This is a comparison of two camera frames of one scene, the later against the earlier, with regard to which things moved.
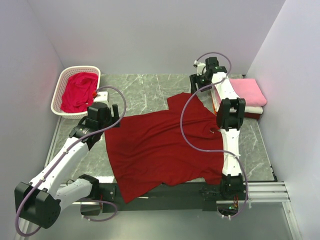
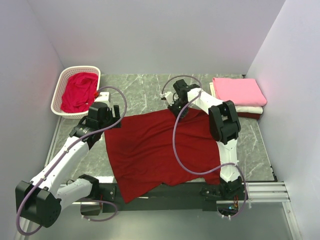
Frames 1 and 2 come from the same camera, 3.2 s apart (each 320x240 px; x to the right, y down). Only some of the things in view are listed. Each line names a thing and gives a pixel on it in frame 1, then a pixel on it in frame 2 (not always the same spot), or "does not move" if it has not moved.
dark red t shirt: [182, 144] does not move
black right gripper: [194, 79] -> [172, 108]
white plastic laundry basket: [56, 105] does not move
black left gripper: [112, 120] does not move
